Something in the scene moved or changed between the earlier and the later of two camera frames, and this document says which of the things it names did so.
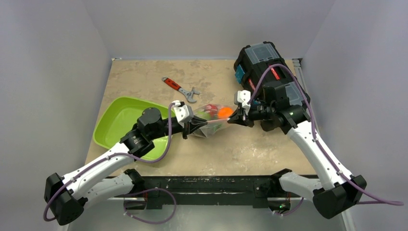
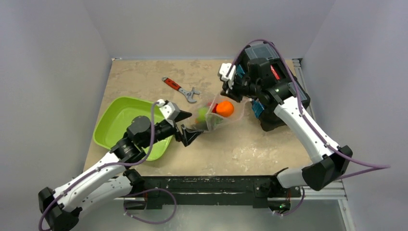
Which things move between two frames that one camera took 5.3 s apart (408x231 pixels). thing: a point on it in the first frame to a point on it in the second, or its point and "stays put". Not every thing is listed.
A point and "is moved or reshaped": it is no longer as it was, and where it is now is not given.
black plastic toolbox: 261,63 stays put
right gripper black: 243,116 to 235,91
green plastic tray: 114,116 stays put
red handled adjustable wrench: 188,94 stays put
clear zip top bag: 216,115 is moved or reshaped
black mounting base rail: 261,188 stays put
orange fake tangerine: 225,112 is moved or reshaped
